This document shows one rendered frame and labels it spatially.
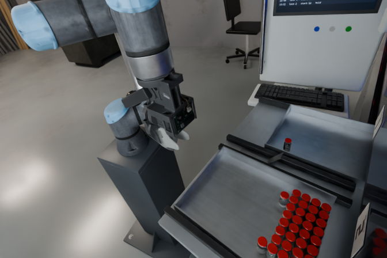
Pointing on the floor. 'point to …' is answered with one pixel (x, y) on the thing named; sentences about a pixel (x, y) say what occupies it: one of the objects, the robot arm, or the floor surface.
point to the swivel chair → (249, 26)
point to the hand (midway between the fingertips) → (170, 144)
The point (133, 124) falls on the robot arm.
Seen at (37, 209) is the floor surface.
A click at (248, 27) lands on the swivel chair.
